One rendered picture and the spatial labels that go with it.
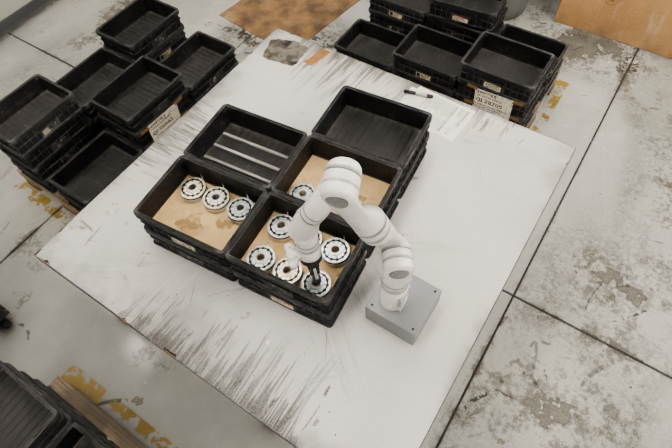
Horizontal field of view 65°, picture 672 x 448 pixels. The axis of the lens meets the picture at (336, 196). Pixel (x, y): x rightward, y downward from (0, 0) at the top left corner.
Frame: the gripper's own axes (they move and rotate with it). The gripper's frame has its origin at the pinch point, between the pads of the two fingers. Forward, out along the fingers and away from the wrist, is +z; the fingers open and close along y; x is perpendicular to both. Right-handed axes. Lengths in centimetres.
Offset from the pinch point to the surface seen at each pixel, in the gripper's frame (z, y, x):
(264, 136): 5, 70, 3
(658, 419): 91, -68, -126
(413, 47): 51, 150, -97
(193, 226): 4, 35, 38
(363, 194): 5.3, 28.4, -26.6
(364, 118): 5, 65, -39
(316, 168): 4.9, 46.2, -12.9
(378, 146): 6, 49, -40
